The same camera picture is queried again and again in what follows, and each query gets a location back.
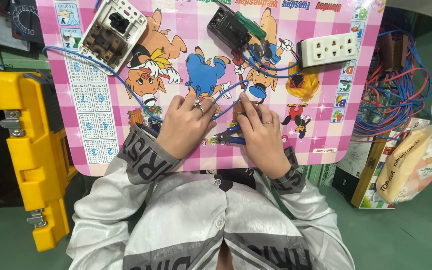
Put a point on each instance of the person's right hand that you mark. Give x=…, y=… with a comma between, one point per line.
x=263, y=144

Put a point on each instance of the person's left hand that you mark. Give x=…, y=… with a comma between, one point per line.
x=184, y=129

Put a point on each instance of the small brown electrical part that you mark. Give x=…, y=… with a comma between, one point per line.
x=238, y=108

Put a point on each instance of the pink checked cartoon lap desk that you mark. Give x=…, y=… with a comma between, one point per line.
x=201, y=48

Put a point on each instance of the silver satin jacket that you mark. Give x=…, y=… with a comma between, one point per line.
x=201, y=225

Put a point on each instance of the black circuit breaker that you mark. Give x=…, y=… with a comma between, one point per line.
x=229, y=30

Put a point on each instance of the white triple power socket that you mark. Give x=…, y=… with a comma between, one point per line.
x=328, y=50

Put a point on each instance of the beige tissue packet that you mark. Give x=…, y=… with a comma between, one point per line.
x=414, y=165

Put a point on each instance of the yellow black toolbox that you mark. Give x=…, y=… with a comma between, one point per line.
x=32, y=150

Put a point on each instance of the brown wooden blocks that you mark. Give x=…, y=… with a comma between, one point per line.
x=393, y=52

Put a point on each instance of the black multimeter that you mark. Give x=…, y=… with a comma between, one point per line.
x=26, y=18

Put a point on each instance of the white paper sheet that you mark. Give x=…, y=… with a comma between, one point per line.
x=6, y=32

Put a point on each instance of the white switch plate brown parts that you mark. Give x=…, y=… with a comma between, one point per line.
x=107, y=37

